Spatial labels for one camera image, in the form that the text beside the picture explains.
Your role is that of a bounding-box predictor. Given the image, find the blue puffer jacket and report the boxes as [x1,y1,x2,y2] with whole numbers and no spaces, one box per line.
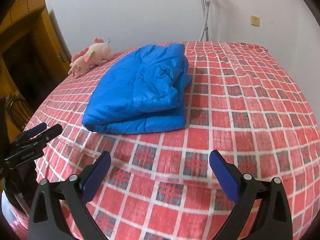
[82,43,192,134]

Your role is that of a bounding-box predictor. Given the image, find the black chair by door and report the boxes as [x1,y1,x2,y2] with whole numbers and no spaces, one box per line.
[5,95,35,132]

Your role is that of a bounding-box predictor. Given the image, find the pink plush unicorn toy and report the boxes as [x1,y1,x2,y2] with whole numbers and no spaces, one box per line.
[68,37,114,76]

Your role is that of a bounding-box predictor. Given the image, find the red plaid bed sheet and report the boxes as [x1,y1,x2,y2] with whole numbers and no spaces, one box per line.
[27,42,319,239]

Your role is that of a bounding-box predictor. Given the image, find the yellow wall socket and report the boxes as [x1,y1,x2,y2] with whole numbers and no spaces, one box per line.
[251,15,260,27]

